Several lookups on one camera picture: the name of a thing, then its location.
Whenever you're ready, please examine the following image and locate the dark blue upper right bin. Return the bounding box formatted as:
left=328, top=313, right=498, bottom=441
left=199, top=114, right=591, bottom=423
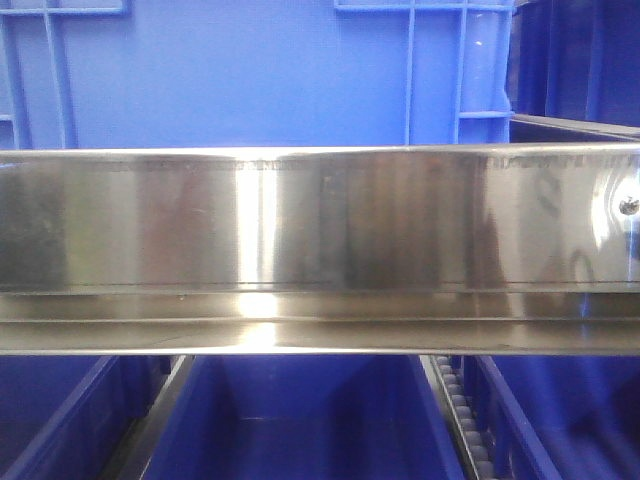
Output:
left=507, top=1, right=639, bottom=139

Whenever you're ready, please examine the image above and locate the stainless steel shelf front rail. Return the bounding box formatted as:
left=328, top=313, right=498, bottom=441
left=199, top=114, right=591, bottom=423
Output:
left=1, top=143, right=639, bottom=355

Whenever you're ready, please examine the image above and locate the blue lower right bin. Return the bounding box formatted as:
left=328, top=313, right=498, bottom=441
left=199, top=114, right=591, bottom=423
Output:
left=458, top=356, right=639, bottom=479

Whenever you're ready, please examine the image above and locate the steel divider rail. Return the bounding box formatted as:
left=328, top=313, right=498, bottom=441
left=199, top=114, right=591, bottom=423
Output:
left=98, top=355, right=195, bottom=479

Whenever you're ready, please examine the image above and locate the roller track with white rollers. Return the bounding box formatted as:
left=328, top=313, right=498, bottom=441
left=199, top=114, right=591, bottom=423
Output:
left=420, top=355, right=495, bottom=480

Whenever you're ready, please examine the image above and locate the blue lower left bin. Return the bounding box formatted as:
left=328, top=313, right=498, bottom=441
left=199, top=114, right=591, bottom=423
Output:
left=1, top=356, right=171, bottom=479

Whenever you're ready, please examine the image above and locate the blue lower middle bin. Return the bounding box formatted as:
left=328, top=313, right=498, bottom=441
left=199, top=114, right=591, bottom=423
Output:
left=145, top=355, right=464, bottom=479

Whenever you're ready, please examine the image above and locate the large blue upper crate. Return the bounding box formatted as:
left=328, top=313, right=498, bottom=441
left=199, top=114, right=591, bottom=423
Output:
left=1, top=1, right=515, bottom=149

